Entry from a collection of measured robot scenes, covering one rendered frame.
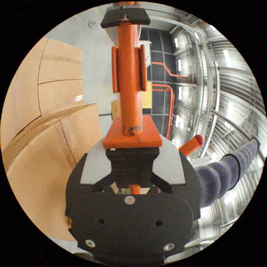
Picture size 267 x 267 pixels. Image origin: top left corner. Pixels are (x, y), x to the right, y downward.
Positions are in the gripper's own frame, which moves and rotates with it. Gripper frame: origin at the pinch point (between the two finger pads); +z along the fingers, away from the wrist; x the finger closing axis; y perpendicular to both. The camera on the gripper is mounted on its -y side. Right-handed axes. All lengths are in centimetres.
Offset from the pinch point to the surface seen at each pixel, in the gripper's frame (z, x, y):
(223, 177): -3.2, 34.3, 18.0
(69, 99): 53, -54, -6
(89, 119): 12.1, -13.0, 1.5
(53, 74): 34, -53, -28
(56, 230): -17.2, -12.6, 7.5
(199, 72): 433, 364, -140
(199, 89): 440, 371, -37
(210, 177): -0.4, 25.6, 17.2
